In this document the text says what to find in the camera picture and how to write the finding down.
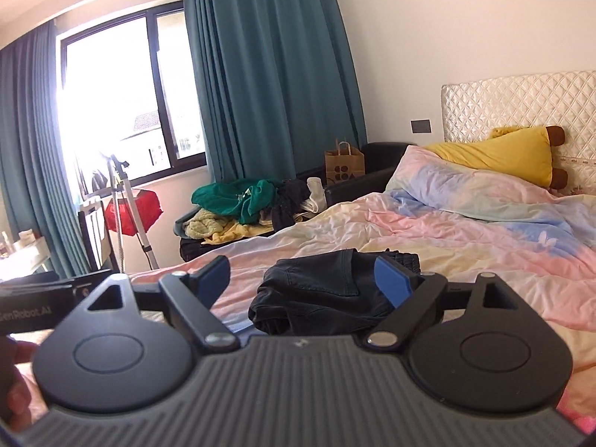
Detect grey wall switch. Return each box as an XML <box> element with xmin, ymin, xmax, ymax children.
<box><xmin>410</xmin><ymin>119</ymin><xmax>432</xmax><ymax>134</ymax></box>

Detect black pants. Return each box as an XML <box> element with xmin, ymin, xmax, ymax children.
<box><xmin>247</xmin><ymin>248</ymin><xmax>420</xmax><ymax>336</ymax></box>

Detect black garment on pile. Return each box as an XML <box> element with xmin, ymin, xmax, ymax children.
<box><xmin>271</xmin><ymin>179</ymin><xmax>310</xmax><ymax>231</ymax></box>

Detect person left hand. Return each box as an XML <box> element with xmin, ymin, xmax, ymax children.
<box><xmin>1</xmin><ymin>336</ymin><xmax>47</xmax><ymax>433</ymax></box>

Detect green garment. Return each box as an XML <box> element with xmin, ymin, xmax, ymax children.
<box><xmin>191</xmin><ymin>179</ymin><xmax>281</xmax><ymax>225</ymax></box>

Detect black sofa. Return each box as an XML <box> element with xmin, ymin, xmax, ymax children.
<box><xmin>172</xmin><ymin>141</ymin><xmax>415</xmax><ymax>263</ymax></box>

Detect white quilted headboard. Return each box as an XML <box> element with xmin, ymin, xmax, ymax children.
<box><xmin>440</xmin><ymin>70</ymin><xmax>596</xmax><ymax>195</ymax></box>

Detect white desk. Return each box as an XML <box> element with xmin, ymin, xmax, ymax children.
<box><xmin>1</xmin><ymin>230</ymin><xmax>51</xmax><ymax>282</ymax></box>

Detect silver tripod stand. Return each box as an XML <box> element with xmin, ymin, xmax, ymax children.
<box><xmin>105</xmin><ymin>155</ymin><xmax>159</xmax><ymax>272</ymax></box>

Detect brown paper bag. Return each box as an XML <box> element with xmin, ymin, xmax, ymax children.
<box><xmin>324</xmin><ymin>141</ymin><xmax>366</xmax><ymax>186</ymax></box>

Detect red bag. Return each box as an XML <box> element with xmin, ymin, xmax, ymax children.
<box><xmin>105</xmin><ymin>190</ymin><xmax>163</xmax><ymax>236</ymax></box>

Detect teal curtain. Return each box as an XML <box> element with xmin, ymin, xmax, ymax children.
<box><xmin>1</xmin><ymin>21</ymin><xmax>89</xmax><ymax>278</ymax></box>
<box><xmin>183</xmin><ymin>0</ymin><xmax>367</xmax><ymax>182</ymax></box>

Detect yellow plush toy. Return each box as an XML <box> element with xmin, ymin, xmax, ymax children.
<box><xmin>425</xmin><ymin>125</ymin><xmax>569</xmax><ymax>190</ymax></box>

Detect left teal curtain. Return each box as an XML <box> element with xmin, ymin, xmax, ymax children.
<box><xmin>1</xmin><ymin>21</ymin><xmax>89</xmax><ymax>278</ymax></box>

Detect black chair frame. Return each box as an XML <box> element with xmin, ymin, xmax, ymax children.
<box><xmin>78</xmin><ymin>200</ymin><xmax>120</xmax><ymax>272</ymax></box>

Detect pale yellow knit garment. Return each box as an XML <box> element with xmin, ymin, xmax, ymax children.
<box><xmin>183</xmin><ymin>208</ymin><xmax>230</xmax><ymax>239</ymax></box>

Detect black window frame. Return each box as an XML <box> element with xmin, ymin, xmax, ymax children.
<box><xmin>61</xmin><ymin>1</ymin><xmax>206</xmax><ymax>193</ymax></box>

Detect white garment on pile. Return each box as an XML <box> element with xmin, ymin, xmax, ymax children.
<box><xmin>301</xmin><ymin>177</ymin><xmax>327</xmax><ymax>214</ymax></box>

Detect right teal curtain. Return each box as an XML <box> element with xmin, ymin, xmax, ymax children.
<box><xmin>183</xmin><ymin>0</ymin><xmax>367</xmax><ymax>182</ymax></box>

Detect pastel pillow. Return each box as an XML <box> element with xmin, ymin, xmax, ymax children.
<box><xmin>386</xmin><ymin>146</ymin><xmax>595</xmax><ymax>256</ymax></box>

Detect pastel tie-dye duvet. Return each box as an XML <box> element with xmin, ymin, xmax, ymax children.
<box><xmin>8</xmin><ymin>190</ymin><xmax>596</xmax><ymax>434</ymax></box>

